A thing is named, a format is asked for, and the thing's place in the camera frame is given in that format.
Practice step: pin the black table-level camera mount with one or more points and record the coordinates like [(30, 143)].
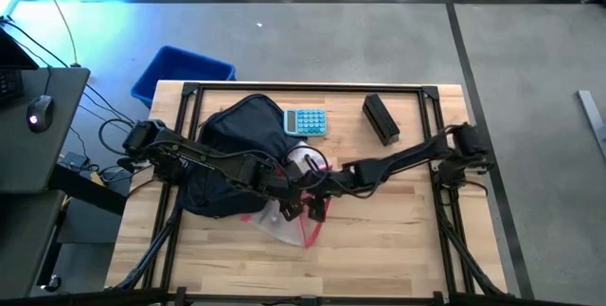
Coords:
[(308, 300)]

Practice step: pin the black keyboard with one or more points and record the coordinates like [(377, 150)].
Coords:
[(9, 85)]

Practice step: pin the black desk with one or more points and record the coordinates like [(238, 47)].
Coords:
[(28, 154)]

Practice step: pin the dark grey side table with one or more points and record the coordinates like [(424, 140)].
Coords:
[(23, 239)]

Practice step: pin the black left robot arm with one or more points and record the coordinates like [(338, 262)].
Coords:
[(199, 156)]

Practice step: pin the black aluminium table frame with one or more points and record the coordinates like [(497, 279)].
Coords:
[(308, 87)]

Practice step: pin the black power adapter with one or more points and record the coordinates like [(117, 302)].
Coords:
[(73, 160)]

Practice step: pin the black monitor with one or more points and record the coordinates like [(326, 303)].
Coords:
[(14, 55)]

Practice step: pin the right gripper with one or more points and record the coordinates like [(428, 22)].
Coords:
[(331, 187)]

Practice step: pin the light blue calculator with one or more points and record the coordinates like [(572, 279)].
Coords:
[(308, 122)]

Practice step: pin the black desk support beam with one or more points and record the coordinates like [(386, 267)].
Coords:
[(85, 192)]

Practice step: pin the black computer mouse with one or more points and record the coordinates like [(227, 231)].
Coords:
[(40, 114)]

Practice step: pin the white mesh pouch red trim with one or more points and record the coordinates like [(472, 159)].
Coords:
[(284, 230)]

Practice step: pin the black rectangular case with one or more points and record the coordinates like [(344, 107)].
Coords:
[(381, 119)]

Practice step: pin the blue plastic bin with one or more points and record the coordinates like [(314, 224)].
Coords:
[(180, 66)]

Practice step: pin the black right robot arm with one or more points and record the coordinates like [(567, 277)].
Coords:
[(402, 161)]

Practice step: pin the navy blue backpack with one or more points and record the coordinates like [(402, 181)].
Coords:
[(246, 126)]

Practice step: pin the grey metal strip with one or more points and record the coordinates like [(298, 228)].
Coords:
[(592, 121)]

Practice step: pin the black caster wheel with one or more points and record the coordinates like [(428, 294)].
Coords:
[(53, 284)]

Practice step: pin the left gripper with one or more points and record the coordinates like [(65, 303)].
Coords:
[(286, 185)]

